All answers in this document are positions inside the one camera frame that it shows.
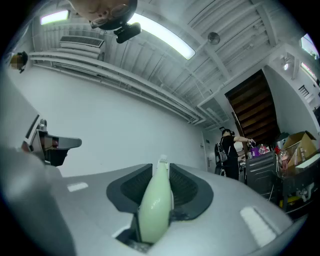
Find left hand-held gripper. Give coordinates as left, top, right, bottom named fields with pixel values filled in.
left=0, top=71, right=83, bottom=256

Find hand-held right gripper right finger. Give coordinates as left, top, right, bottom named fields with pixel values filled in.
left=152, top=163, right=293, bottom=256

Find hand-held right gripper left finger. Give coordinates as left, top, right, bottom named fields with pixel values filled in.
left=53, top=163, right=153, bottom=256

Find pale green toilet brush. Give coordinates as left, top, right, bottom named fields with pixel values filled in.
left=138, top=154, right=174, bottom=245

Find white door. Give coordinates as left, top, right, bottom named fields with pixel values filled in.
left=201, top=134, right=219, bottom=174

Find purple packet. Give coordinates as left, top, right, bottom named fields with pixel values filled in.
left=249, top=146, right=264, bottom=159

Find yellow tool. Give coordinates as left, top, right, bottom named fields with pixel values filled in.
left=284, top=195, right=301, bottom=205

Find white air conditioner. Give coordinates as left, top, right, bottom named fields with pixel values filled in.
left=58, top=35, right=106, bottom=55

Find open brown cardboard box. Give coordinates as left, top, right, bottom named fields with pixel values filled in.
left=281, top=130, right=318, bottom=167

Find short ceiling light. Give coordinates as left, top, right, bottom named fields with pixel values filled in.
left=39, top=9, right=71, bottom=26

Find wooden staircase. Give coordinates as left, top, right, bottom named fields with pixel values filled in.
left=224, top=68, right=283, bottom=151

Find white ceiling ducts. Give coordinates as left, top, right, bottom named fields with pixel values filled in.
left=28, top=51, right=207, bottom=127

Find person's head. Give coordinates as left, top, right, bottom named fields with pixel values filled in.
left=69, top=0, right=138, bottom=31

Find round eyeglasses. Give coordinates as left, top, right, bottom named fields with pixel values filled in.
left=89, top=3, right=130, bottom=29

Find long ceiling light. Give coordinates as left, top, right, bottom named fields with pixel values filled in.
left=127, top=12, right=196, bottom=61

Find round ceiling lamp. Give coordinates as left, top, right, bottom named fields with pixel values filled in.
left=207, top=31, right=221, bottom=46

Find black head camera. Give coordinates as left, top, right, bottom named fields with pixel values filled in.
left=113, top=22, right=142, bottom=45

